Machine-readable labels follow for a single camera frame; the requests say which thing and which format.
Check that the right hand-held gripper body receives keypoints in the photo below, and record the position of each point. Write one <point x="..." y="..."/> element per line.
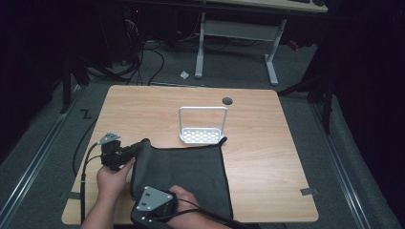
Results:
<point x="154" y="200"/>

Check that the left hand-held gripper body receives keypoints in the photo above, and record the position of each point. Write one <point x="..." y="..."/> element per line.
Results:
<point x="112" y="156"/>

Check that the yellow and grey cloth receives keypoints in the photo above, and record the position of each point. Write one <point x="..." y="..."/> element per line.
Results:
<point x="187" y="171"/>

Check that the person's left hand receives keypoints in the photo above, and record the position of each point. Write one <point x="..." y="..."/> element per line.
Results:
<point x="111" y="183"/>

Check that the person's right hand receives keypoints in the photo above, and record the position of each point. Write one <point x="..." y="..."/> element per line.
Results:
<point x="187" y="205"/>

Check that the black zigzag floor tape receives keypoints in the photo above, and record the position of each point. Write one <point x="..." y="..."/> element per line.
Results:
<point x="86" y="114"/>

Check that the grey tape strip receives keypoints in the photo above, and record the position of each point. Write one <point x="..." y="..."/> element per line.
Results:
<point x="309" y="191"/>
<point x="74" y="195"/>

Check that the black metal stand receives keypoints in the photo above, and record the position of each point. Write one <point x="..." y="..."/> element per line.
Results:
<point x="67" y="86"/>
<point x="327" y="108"/>

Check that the white paper scrap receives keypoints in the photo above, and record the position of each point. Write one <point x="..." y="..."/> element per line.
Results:
<point x="184" y="75"/>

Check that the black table grommet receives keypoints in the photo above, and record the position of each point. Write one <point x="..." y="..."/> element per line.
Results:
<point x="227" y="101"/>

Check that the desk with white legs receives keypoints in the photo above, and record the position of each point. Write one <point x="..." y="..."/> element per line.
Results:
<point x="238" y="30"/>

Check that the small red object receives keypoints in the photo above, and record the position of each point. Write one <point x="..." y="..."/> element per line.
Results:
<point x="293" y="45"/>

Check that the metal floor rail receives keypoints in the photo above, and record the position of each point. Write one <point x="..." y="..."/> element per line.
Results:
<point x="342" y="171"/>
<point x="38" y="156"/>

